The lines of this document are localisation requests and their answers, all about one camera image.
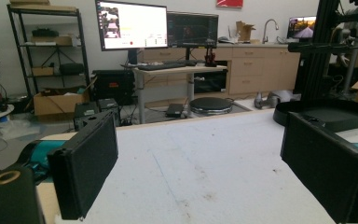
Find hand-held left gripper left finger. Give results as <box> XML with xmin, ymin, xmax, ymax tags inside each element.
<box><xmin>47</xmin><ymin>110</ymin><xmax>119</xmax><ymax>220</ymax></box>

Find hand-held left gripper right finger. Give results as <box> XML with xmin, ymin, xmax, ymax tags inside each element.
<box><xmin>280</xmin><ymin>111</ymin><xmax>358</xmax><ymax>224</ymax></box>

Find black tray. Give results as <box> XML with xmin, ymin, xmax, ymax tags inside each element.
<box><xmin>272</xmin><ymin>98</ymin><xmax>358</xmax><ymax>133</ymax></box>

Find black computer case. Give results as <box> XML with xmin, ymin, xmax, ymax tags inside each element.
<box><xmin>97</xmin><ymin>98</ymin><xmax>121</xmax><ymax>127</ymax></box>
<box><xmin>73</xmin><ymin>102</ymin><xmax>100</xmax><ymax>132</ymax></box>

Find large open cardboard box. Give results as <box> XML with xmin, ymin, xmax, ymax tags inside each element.
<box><xmin>33</xmin><ymin>88</ymin><xmax>90</xmax><ymax>117</ymax></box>

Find clear plastic bag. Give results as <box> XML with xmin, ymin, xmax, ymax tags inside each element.
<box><xmin>0</xmin><ymin>119</ymin><xmax>42</xmax><ymax>142</ymax></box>

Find grey plastic object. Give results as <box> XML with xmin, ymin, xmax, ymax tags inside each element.
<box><xmin>254</xmin><ymin>90</ymin><xmax>301</xmax><ymax>110</ymax></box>

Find black case with red label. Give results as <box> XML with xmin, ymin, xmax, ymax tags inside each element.
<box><xmin>91</xmin><ymin>69</ymin><xmax>136</xmax><ymax>105</ymax></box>

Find black bag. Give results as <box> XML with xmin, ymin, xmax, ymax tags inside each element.
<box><xmin>58</xmin><ymin>63</ymin><xmax>85</xmax><ymax>76</ymax></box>

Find small cardboard box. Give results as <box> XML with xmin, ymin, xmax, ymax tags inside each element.
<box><xmin>31</xmin><ymin>65</ymin><xmax>55</xmax><ymax>77</ymax></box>

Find flat black box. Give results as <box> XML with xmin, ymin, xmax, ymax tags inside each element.
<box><xmin>165</xmin><ymin>103</ymin><xmax>186</xmax><ymax>119</ymax></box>

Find light wooden cabinet counter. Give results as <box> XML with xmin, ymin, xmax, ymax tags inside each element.
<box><xmin>139</xmin><ymin>42</ymin><xmax>302</xmax><ymax>105</ymax></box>

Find black keyboard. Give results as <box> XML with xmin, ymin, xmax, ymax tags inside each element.
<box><xmin>137</xmin><ymin>62</ymin><xmax>188</xmax><ymax>72</ymax></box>

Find round black disc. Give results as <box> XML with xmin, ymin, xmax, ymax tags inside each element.
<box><xmin>188</xmin><ymin>96</ymin><xmax>234</xmax><ymax>117</ymax></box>

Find white machine on stand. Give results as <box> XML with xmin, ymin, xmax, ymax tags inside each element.
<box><xmin>334</xmin><ymin>12</ymin><xmax>358</xmax><ymax>95</ymax></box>

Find long cardboard box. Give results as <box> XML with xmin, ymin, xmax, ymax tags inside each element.
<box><xmin>30</xmin><ymin>35</ymin><xmax>74</xmax><ymax>47</ymax></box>

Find standing desk with wooden top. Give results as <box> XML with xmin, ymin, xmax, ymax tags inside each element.
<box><xmin>120</xmin><ymin>63</ymin><xmax>228</xmax><ymax>125</ymax></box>

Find small monitor with road picture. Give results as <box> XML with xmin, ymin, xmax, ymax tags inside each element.
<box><xmin>287</xmin><ymin>16</ymin><xmax>317</xmax><ymax>41</ymax></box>

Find metal faucet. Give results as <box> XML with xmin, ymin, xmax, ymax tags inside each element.
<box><xmin>262</xmin><ymin>19</ymin><xmax>280</xmax><ymax>45</ymax></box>

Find monitor with white screen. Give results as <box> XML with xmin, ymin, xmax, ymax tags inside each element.
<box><xmin>95</xmin><ymin>0</ymin><xmax>169</xmax><ymax>64</ymax></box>

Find red and black desk object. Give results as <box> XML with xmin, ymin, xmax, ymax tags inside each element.
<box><xmin>204</xmin><ymin>47</ymin><xmax>217</xmax><ymax>68</ymax></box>

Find open cardboard box on counter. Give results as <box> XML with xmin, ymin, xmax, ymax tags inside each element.
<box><xmin>235</xmin><ymin>21</ymin><xmax>256</xmax><ymax>43</ymax></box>

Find black metal shelf rack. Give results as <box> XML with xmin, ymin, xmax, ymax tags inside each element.
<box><xmin>7</xmin><ymin>4</ymin><xmax>91</xmax><ymax>98</ymax></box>

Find wooden boards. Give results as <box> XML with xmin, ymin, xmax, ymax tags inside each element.
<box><xmin>8</xmin><ymin>0</ymin><xmax>77</xmax><ymax>13</ymax></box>

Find monitor with dark screen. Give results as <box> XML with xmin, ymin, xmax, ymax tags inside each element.
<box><xmin>166</xmin><ymin>11</ymin><xmax>219</xmax><ymax>62</ymax></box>

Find black metal frame stand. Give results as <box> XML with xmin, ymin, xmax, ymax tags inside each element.
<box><xmin>287</xmin><ymin>0</ymin><xmax>358</xmax><ymax>103</ymax></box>

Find red wall picture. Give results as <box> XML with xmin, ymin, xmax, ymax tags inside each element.
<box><xmin>215</xmin><ymin>0</ymin><xmax>244</xmax><ymax>8</ymax></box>

